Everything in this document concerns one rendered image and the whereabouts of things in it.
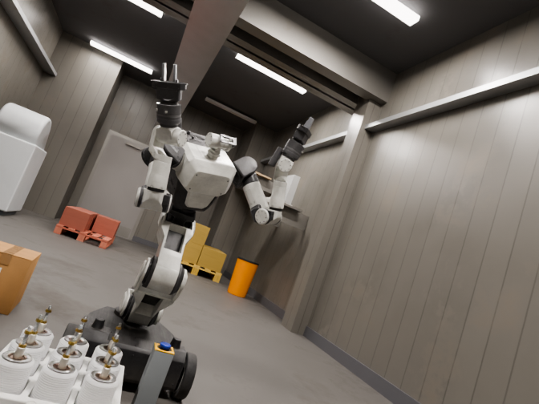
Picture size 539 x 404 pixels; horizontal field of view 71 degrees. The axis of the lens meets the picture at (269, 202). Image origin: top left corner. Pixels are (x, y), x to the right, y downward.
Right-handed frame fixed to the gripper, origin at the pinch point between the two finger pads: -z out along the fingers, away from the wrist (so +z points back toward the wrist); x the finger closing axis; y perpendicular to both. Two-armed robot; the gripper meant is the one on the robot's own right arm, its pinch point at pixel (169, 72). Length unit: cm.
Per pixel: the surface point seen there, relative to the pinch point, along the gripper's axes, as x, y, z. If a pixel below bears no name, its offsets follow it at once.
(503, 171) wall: 222, -130, 54
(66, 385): -13, 64, 81
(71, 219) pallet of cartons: -226, -369, 248
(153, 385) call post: 6, 45, 100
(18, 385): -24, 67, 80
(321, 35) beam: 98, -344, -35
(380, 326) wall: 161, -132, 208
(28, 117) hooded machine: -298, -415, 114
